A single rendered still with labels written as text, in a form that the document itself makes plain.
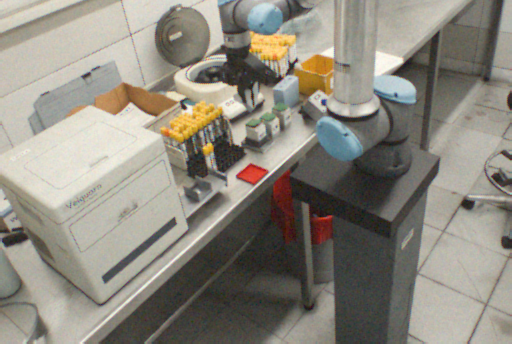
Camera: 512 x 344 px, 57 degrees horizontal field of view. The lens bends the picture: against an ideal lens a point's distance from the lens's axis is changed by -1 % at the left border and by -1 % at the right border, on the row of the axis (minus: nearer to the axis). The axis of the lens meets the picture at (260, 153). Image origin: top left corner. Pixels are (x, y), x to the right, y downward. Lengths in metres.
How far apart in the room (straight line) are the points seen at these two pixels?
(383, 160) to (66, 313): 0.82
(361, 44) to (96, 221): 0.64
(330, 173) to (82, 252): 0.62
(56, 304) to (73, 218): 0.28
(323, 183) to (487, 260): 1.31
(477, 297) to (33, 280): 1.69
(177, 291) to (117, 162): 0.99
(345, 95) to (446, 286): 1.38
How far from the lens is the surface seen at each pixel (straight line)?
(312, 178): 1.21
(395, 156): 1.22
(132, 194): 1.05
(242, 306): 2.15
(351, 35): 0.95
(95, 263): 1.07
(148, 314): 1.88
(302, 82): 1.69
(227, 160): 1.40
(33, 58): 1.58
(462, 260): 2.34
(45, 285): 1.26
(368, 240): 1.36
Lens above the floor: 1.72
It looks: 36 degrees down
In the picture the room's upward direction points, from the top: 8 degrees counter-clockwise
